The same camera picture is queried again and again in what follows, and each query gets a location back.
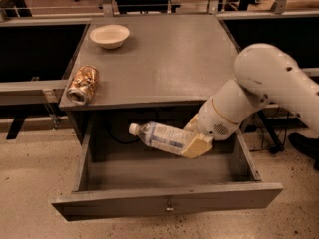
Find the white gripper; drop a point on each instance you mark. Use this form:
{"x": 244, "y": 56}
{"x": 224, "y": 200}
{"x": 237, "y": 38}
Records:
{"x": 214, "y": 121}

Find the clear plastic water bottle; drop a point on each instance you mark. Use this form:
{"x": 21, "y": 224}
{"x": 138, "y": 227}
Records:
{"x": 163, "y": 137}

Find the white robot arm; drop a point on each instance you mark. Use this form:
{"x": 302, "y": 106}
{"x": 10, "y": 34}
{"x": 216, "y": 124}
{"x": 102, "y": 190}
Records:
{"x": 263, "y": 74}

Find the metal drawer knob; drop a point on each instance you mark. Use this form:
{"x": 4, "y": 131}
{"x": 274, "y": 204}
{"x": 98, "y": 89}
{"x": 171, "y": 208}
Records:
{"x": 169, "y": 208}

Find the open grey top drawer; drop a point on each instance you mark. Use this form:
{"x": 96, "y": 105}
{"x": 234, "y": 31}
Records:
{"x": 122, "y": 180}

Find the grey wooden cabinet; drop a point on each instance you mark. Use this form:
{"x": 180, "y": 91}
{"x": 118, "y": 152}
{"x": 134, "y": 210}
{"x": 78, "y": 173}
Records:
{"x": 168, "y": 59}

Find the crushed golden can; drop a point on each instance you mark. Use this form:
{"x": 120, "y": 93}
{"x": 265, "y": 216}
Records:
{"x": 83, "y": 84}

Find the white paper bowl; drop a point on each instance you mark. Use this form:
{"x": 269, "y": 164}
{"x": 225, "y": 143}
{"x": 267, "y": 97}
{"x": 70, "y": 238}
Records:
{"x": 110, "y": 36}

